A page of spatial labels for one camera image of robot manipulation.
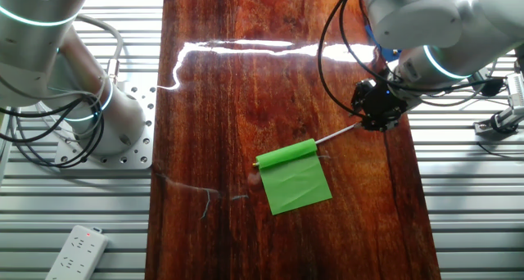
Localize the black base cable bundle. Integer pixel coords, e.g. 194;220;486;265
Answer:
0;89;108;169

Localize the black device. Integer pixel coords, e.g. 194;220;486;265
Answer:
513;44;524;75

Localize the blue box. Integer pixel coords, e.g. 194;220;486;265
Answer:
364;25;405;63

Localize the gray wrist camera bracket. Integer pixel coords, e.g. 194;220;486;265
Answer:
391;85;423;111

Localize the thin black table cable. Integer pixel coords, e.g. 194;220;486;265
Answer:
476;142;524;159

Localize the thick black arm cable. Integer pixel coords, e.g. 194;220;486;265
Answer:
317;0;366;118

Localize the silver ribbed camera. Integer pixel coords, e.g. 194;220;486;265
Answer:
505;71;524;109

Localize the dark red wooden board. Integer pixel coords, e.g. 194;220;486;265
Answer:
145;0;442;280

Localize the white power strip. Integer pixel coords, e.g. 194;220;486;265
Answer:
44;224;110;280

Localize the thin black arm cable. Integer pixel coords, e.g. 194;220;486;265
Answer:
337;0;505;93

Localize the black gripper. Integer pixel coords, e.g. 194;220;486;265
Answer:
350;79;410;133

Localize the green flag with white pole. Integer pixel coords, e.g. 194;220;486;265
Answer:
251;122;364;216

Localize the gray base cable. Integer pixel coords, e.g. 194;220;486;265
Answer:
67;9;124;85

